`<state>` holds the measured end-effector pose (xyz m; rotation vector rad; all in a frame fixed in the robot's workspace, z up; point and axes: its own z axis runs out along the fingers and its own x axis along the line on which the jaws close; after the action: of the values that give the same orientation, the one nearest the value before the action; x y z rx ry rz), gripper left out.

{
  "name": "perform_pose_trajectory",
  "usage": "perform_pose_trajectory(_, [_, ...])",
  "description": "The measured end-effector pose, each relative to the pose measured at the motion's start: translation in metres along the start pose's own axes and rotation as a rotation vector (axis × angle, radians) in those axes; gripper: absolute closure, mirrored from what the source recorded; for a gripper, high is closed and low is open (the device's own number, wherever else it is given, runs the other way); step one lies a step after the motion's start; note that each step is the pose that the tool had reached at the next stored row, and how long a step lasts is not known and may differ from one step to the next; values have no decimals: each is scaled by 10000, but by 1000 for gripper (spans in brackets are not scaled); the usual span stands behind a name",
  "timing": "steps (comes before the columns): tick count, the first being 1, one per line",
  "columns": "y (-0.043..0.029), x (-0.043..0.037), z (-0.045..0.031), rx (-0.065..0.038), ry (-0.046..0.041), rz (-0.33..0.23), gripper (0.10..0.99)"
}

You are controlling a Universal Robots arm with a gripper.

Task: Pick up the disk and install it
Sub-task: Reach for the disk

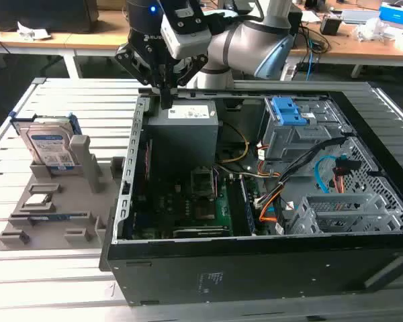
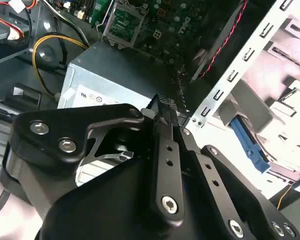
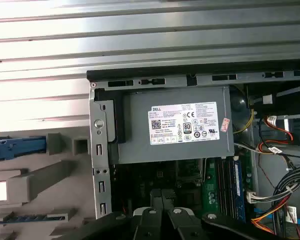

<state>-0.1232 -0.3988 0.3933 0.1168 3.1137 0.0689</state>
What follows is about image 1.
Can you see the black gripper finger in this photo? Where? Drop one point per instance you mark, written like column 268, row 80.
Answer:
column 191, row 67
column 134, row 63

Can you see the hard disk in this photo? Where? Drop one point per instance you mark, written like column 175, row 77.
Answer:
column 48, row 144

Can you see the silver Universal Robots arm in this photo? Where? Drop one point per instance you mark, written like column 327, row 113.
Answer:
column 242, row 43

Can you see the grey metal disk bay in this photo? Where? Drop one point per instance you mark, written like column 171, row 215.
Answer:
column 339, row 201

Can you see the brown cardboard box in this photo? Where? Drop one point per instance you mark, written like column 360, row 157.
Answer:
column 112, row 4

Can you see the grey power supply unit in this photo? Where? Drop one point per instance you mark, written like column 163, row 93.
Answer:
column 181, row 141

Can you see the large black box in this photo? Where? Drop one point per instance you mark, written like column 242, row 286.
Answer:
column 53, row 16

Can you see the white power strip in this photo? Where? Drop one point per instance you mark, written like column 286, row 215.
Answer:
column 289, row 72

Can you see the crumpled white paper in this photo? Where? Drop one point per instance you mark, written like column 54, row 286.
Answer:
column 33, row 31

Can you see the blue carrier in cage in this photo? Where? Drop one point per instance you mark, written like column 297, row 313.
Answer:
column 287, row 114

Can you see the black desktop tower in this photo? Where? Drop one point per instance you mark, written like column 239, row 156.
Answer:
column 295, row 21

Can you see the grey metal drive cage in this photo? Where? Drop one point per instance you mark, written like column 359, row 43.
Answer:
column 289, row 141

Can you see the green motherboard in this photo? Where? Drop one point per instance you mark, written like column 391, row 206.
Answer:
column 221, row 204

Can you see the small black box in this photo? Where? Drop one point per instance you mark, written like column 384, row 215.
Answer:
column 330, row 26

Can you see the CPU socket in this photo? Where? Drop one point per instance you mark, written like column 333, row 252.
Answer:
column 205, row 212

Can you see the black RAM slot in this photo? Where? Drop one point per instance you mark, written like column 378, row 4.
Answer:
column 240, row 209
column 232, row 208

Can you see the installed blue RAM stick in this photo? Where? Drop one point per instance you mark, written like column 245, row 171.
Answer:
column 249, row 211

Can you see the grey parts rack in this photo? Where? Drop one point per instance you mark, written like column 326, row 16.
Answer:
column 70, row 208

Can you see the black graphics card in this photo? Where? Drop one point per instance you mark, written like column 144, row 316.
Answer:
column 201, row 231

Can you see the silver CPU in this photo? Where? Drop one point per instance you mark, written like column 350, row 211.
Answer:
column 37, row 199

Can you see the silver flat device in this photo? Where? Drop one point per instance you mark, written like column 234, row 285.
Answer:
column 359, row 16

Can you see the clear plastic bag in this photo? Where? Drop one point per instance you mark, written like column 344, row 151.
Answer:
column 369, row 30

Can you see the blue and white box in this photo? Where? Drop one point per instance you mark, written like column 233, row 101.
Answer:
column 398, row 13

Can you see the black open PC case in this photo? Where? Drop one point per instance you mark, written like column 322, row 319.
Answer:
column 255, row 275

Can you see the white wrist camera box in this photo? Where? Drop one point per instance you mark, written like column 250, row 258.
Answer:
column 188, row 37

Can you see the wooden desk white frame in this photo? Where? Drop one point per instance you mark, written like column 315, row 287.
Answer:
column 356, row 48
column 87, row 37

